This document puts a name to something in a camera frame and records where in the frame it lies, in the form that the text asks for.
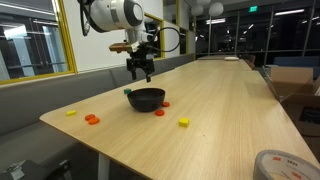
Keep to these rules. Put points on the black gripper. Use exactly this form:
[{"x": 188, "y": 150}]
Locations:
[{"x": 140, "y": 61}]

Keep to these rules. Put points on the black bowl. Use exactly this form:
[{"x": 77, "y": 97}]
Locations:
[{"x": 146, "y": 103}]

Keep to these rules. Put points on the green cube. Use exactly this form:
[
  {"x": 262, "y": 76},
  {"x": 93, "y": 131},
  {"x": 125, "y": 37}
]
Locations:
[{"x": 127, "y": 91}]

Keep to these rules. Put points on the orange disc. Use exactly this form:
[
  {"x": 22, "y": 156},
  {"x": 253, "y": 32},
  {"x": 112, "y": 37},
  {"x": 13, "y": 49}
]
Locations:
[
  {"x": 166, "y": 104},
  {"x": 94, "y": 121},
  {"x": 159, "y": 113},
  {"x": 89, "y": 116}
]

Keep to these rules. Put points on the narrow yellow framed window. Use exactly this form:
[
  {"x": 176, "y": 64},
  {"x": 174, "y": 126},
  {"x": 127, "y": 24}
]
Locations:
[{"x": 182, "y": 40}]

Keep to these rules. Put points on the yellow cube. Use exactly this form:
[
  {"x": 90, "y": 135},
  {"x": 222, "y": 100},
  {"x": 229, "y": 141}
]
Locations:
[{"x": 183, "y": 122}]

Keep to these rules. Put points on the light wooden table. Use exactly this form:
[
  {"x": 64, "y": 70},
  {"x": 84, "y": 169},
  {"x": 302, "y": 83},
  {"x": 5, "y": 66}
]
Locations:
[{"x": 216, "y": 65}]

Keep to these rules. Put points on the yellow disc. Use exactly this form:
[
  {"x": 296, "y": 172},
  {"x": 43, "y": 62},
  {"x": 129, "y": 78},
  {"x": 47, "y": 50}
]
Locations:
[{"x": 71, "y": 113}]

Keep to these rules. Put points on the white round pendant lamp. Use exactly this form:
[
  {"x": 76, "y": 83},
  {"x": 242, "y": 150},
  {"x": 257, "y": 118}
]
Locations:
[
  {"x": 197, "y": 10},
  {"x": 203, "y": 1},
  {"x": 216, "y": 9}
]

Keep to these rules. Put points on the white plate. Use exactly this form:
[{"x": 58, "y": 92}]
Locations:
[{"x": 231, "y": 58}]

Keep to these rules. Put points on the long ceiling light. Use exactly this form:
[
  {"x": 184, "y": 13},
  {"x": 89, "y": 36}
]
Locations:
[
  {"x": 215, "y": 21},
  {"x": 289, "y": 12}
]

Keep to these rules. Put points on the grey upholstered bench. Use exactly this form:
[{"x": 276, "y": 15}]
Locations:
[{"x": 50, "y": 100}]

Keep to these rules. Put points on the white table leg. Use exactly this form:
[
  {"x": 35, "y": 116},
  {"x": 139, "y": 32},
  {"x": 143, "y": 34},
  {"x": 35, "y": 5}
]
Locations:
[{"x": 103, "y": 166}]

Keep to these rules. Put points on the brown wooden chair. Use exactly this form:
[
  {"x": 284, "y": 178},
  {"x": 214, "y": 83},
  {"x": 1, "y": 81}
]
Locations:
[{"x": 250, "y": 60}]

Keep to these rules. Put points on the green exit sign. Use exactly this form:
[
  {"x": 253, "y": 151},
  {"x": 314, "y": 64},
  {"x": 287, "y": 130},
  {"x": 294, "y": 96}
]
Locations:
[{"x": 253, "y": 9}]

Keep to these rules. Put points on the black equipment bag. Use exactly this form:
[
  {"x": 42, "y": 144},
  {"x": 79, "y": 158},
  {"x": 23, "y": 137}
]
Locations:
[{"x": 36, "y": 170}]

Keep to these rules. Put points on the open cardboard box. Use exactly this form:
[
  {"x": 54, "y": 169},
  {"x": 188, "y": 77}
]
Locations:
[{"x": 291, "y": 81}]

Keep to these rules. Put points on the blue sofa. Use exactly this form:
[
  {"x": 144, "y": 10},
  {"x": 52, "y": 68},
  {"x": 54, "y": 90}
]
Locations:
[{"x": 293, "y": 61}]

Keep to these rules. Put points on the cardboard box with dark print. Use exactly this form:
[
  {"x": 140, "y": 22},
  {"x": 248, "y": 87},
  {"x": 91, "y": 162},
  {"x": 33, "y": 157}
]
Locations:
[{"x": 301, "y": 113}]

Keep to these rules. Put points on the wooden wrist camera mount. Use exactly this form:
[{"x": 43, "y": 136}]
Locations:
[{"x": 120, "y": 47}]

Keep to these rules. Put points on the grey duct tape roll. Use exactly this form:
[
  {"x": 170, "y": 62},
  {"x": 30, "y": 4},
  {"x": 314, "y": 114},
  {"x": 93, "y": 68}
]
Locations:
[{"x": 258, "y": 170}]

